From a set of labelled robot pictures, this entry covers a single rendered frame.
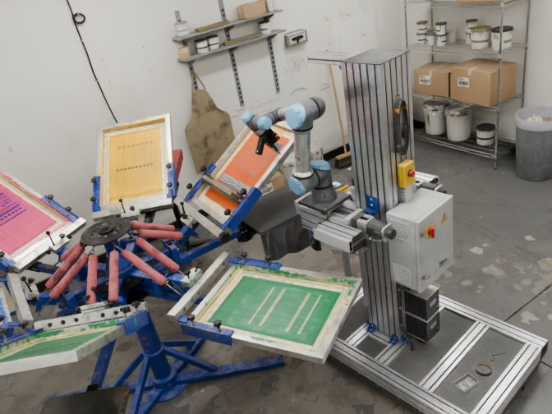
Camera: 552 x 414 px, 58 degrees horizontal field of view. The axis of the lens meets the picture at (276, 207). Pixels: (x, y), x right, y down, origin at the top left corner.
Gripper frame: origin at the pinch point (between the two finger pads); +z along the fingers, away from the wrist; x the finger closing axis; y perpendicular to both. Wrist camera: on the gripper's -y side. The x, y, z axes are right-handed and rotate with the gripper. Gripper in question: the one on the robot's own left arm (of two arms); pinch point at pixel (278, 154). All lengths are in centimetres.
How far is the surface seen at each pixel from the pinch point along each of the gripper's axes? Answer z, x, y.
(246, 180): 5.7, 17.7, -23.4
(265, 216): 39, 21, -33
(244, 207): 2.3, -3.1, -39.7
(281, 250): 58, 6, -46
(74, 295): -37, 24, -142
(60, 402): -45, -46, -167
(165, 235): -16, 19, -83
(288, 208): 48, 17, -18
